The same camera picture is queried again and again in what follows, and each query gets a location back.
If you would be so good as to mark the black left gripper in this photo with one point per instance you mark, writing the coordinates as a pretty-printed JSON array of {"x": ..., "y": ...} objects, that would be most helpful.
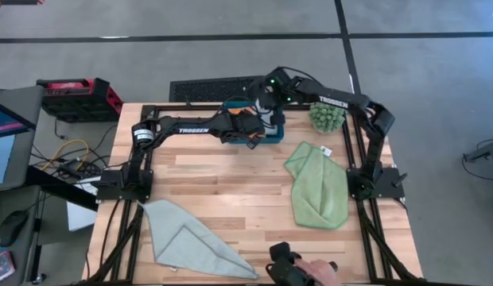
[{"x": 242, "y": 125}]

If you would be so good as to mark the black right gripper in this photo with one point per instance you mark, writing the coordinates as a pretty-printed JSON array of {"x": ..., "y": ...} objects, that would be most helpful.
[{"x": 274, "y": 89}]

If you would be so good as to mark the green microfiber towel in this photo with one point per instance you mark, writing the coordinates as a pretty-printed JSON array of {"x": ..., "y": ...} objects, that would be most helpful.
[{"x": 318, "y": 190}]

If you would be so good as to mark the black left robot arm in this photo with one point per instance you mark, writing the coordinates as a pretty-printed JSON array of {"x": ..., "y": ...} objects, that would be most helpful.
[{"x": 191, "y": 130}]

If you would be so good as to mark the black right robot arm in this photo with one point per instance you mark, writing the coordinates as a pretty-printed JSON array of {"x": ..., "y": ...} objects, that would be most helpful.
[{"x": 342, "y": 101}]

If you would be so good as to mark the teal plastic bin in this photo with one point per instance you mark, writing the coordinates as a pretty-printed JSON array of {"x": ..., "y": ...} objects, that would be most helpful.
[{"x": 279, "y": 137}]

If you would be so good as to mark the black perforated panel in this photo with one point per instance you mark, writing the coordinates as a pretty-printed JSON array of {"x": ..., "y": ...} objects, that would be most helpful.
[{"x": 214, "y": 90}]

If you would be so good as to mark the green spiky artificial plant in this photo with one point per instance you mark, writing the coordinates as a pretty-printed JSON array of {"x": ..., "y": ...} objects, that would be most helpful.
[{"x": 327, "y": 116}]

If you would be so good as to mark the black handheld device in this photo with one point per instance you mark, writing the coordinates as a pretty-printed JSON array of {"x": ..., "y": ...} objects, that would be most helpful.
[{"x": 284, "y": 270}]

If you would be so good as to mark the red and black toolbox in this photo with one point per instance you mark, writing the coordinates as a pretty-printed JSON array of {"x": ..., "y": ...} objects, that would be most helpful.
[{"x": 79, "y": 103}]

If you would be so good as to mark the person's hand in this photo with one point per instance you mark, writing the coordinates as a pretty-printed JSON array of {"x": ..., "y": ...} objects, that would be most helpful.
[{"x": 322, "y": 274}]

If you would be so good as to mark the white paper sheet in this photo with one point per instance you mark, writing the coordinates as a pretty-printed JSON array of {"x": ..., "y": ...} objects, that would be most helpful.
[{"x": 79, "y": 216}]

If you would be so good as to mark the gray desk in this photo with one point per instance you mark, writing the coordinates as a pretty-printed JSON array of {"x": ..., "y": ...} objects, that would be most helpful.
[{"x": 32, "y": 198}]

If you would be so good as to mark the gray computer monitor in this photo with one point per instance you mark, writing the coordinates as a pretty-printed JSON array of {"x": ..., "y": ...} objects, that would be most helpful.
[{"x": 4, "y": 159}]

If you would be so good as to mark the black computer mouse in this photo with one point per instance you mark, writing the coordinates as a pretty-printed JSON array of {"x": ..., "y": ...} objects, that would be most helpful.
[{"x": 12, "y": 226}]

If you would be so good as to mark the black aluminium table frame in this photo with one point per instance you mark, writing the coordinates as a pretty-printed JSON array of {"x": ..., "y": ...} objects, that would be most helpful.
[{"x": 191, "y": 107}]

